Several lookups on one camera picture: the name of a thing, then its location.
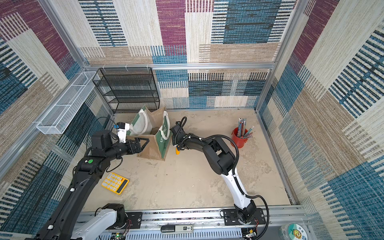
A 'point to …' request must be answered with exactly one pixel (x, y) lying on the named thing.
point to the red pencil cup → (239, 142)
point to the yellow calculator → (116, 183)
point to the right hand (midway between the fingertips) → (180, 139)
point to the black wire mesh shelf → (128, 88)
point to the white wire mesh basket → (59, 115)
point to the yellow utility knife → (177, 151)
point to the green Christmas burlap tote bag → (155, 127)
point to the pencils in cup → (241, 133)
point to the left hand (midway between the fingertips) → (143, 140)
